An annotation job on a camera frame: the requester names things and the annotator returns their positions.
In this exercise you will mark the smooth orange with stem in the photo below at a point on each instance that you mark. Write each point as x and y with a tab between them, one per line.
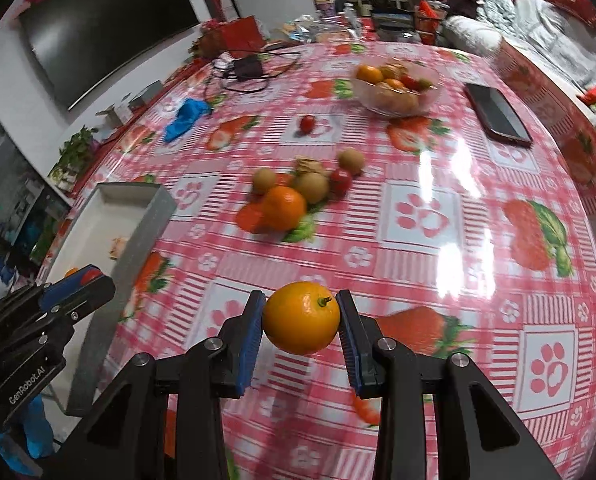
302	318

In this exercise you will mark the tan walnut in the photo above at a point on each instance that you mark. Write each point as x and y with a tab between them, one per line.
117	247
308	165

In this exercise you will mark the red fruit in glass bowl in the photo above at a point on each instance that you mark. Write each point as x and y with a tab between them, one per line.
409	81

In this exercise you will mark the black television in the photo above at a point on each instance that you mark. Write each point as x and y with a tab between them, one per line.
107	25

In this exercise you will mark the orange in glass bowl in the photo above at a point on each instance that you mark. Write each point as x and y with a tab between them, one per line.
369	74

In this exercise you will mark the small red cherry tomato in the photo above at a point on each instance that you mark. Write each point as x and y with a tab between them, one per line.
306	123

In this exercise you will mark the sofa with grey bedding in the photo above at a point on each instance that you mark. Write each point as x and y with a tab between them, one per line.
538	35

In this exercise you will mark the clear jar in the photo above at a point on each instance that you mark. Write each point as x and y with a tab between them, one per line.
350	14

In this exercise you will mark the blue cloth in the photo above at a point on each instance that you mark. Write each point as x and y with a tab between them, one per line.
185	117

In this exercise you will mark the strawberry print tablecloth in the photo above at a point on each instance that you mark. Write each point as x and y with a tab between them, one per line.
428	270

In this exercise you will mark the white tray with grey rim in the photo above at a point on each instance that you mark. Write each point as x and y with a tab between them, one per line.
127	285

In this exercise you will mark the black power adapter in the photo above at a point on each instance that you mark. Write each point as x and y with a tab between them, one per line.
248	66

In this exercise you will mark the red patterned cushion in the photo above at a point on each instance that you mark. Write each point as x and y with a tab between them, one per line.
573	4

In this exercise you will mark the black smartphone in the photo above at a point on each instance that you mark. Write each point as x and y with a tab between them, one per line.
498	112

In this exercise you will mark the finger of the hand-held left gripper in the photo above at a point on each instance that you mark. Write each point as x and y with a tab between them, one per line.
90	296
60	292

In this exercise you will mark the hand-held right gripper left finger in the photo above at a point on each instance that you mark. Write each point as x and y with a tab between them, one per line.
250	345

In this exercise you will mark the orange mandarin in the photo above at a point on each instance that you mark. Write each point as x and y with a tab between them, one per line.
70	272
283	207

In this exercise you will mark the dark glass container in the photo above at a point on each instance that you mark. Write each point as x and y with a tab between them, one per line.
394	27

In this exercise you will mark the red box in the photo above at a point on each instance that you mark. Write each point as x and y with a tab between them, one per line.
237	34

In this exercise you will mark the clear glass bowl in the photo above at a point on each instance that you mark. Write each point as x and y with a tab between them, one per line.
428	95

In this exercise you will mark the clear plastic bags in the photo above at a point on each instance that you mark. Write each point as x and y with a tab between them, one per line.
318	30

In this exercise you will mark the potted green plant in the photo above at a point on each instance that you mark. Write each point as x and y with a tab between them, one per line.
77	152

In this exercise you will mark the small grey box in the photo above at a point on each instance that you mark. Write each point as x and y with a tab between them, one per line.
145	94

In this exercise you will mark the small white box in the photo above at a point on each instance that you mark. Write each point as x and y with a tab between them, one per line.
115	112

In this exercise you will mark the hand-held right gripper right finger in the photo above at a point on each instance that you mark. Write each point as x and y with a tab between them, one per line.
352	347

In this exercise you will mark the glass cabinet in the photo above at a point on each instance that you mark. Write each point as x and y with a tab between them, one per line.
12	195

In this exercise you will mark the red snack bag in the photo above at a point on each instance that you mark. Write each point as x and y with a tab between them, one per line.
427	20

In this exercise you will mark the person's left hand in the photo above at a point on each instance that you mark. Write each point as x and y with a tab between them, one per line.
35	425

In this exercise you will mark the round brown fruit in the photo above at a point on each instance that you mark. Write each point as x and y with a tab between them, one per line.
264	180
351	160
312	186

